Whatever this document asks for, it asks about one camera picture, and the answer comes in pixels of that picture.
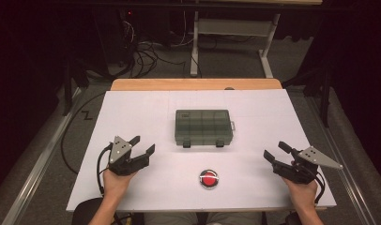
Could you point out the grey compartment storage box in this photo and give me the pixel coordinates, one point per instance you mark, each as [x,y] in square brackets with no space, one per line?
[203,126]

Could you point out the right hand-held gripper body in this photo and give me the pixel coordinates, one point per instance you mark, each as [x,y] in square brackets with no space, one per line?
[299,170]

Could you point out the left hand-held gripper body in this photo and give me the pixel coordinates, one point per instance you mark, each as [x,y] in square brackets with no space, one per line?
[119,151]

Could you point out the aluminium floor rail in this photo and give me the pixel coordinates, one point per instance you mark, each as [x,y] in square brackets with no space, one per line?
[342,175]
[38,168]

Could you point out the wooden table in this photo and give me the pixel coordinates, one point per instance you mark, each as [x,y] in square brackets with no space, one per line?
[195,84]

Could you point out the black stool seat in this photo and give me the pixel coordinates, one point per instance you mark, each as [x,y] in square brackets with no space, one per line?
[83,212]

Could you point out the person's right hand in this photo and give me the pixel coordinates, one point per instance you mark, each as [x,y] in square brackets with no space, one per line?
[302,193]

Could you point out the person's grey trousers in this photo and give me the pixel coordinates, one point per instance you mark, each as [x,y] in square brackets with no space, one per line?
[173,219]

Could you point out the black metal stand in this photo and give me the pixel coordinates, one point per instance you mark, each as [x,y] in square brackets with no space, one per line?
[67,93]
[325,100]

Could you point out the red round tape measure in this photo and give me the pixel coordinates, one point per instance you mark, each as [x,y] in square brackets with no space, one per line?
[209,179]

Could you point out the person's left hand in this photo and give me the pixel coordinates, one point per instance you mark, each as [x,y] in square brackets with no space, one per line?
[115,186]

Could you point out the white metal desk frame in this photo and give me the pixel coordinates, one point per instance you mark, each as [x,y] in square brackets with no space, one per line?
[232,27]

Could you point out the white table cover board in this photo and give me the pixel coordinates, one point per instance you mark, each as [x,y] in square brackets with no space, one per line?
[166,187]

